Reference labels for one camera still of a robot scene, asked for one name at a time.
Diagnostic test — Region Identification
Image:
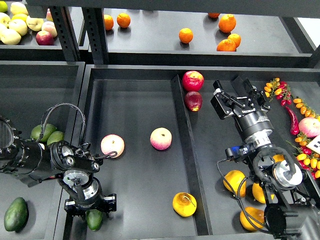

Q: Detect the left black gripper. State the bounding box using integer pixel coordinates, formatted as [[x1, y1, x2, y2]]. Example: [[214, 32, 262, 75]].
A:
[[63, 177, 117, 215]]

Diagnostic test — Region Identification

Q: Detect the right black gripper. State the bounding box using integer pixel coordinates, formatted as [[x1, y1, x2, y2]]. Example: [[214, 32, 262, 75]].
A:
[[210, 78, 274, 142]]

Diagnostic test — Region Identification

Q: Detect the dark green avocado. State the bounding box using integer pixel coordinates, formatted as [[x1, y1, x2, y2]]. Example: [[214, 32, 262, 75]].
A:
[[86, 209, 103, 231], [4, 197, 29, 232]]

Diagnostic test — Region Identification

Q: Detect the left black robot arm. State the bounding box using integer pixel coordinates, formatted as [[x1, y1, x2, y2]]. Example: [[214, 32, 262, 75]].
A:
[[0, 102, 118, 216]]

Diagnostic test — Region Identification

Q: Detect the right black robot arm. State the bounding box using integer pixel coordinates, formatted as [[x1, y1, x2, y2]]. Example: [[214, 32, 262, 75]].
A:
[[211, 77, 320, 240]]

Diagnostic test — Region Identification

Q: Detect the light green avocado beside top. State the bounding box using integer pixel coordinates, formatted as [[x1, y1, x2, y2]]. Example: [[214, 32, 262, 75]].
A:
[[46, 130, 65, 145]]

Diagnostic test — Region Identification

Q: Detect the yellow pear with brown top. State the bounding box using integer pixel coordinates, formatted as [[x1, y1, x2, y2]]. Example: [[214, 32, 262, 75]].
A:
[[272, 154, 285, 163]]

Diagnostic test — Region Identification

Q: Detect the yellow pear with stem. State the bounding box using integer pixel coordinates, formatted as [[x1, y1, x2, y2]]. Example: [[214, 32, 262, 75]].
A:
[[224, 170, 247, 198]]

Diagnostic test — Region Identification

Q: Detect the cherry tomato bunch upper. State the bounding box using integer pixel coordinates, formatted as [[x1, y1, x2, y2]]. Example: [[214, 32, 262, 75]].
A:
[[263, 77, 292, 106]]

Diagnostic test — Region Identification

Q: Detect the dark red apple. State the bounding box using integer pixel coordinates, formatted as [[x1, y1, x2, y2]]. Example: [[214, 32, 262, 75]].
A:
[[184, 91, 203, 112]]

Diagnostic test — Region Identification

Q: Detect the bright red apple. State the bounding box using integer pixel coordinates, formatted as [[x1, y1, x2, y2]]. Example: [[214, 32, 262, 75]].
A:
[[182, 70, 205, 92]]

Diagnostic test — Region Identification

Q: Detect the orange on shelf front right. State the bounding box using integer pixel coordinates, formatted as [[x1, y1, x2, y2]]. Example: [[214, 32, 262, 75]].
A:
[[216, 39, 237, 52]]

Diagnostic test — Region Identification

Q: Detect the pink apple left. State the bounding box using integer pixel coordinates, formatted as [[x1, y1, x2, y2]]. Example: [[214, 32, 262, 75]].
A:
[[100, 134, 125, 158]]

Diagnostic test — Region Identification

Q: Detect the pink apple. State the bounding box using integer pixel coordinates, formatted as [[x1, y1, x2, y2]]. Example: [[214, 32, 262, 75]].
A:
[[150, 127, 172, 151], [100, 134, 125, 158]]

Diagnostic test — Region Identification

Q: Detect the orange cherry tomato bunch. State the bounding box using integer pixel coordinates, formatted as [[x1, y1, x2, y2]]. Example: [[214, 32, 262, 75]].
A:
[[293, 98, 320, 121]]

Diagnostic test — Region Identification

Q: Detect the red chili pepper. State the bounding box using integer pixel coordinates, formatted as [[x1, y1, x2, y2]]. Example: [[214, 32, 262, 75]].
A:
[[285, 106, 300, 136]]

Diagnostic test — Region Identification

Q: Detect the pink apple right tray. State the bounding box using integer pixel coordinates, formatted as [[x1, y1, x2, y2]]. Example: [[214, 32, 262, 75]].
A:
[[298, 117, 320, 138]]

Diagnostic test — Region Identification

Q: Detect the large orange on shelf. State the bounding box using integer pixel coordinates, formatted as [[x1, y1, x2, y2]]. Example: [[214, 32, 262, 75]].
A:
[[218, 14, 237, 33]]

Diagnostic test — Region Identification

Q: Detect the orange on shelf centre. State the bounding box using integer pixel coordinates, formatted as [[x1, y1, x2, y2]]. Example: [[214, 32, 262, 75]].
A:
[[178, 28, 194, 44]]

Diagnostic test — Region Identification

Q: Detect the pink apple centre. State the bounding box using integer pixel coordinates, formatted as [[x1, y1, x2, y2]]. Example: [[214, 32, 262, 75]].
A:
[[150, 127, 172, 151]]

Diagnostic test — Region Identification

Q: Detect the white label card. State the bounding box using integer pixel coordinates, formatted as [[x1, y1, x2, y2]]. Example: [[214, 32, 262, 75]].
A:
[[306, 135, 320, 154]]

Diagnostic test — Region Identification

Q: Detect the black divided middle tray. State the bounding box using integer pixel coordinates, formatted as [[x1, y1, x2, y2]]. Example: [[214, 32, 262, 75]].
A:
[[64, 65, 320, 240]]

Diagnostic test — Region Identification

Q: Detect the orange at shelf back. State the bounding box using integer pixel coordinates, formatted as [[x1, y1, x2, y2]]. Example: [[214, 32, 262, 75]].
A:
[[207, 12, 220, 19]]

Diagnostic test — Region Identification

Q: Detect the cherry tomato bunch lower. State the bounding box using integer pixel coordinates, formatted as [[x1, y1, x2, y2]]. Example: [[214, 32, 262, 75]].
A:
[[287, 132, 320, 182]]

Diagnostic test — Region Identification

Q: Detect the black left tray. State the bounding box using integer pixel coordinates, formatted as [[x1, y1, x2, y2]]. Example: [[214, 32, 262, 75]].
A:
[[0, 61, 85, 240]]

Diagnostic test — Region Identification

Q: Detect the black upper shelf tray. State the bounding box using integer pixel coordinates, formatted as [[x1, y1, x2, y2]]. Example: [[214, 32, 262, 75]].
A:
[[105, 9, 320, 68]]

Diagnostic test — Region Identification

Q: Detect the orange on shelf far left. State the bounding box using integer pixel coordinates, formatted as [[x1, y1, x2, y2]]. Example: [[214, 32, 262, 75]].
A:
[[103, 14, 114, 31]]

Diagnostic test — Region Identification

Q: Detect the red apple on left shelf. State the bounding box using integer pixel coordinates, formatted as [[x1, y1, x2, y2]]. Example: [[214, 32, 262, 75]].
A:
[[35, 30, 54, 46]]

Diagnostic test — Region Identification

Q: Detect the pink peach on shelf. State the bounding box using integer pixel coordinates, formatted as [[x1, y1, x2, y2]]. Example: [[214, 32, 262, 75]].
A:
[[41, 21, 58, 38]]

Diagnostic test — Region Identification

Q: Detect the pale yellow apple front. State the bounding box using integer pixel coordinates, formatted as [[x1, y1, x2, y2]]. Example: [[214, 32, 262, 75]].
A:
[[0, 29, 22, 45]]

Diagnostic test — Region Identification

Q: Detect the pale yellow apple with stem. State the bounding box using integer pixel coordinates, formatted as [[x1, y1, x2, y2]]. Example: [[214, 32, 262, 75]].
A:
[[25, 16, 44, 32]]

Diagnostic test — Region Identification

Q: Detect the pale yellow apple middle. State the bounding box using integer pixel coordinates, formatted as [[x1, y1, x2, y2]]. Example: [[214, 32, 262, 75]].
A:
[[8, 19, 28, 36]]

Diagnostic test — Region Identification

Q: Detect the black shelf upright post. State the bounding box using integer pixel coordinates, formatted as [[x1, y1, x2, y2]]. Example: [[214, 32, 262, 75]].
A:
[[49, 6, 81, 62]]

